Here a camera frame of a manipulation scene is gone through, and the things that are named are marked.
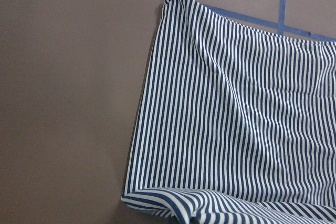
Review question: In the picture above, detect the navy white striped polo shirt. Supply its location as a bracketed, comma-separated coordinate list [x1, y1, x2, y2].
[121, 0, 335, 223]

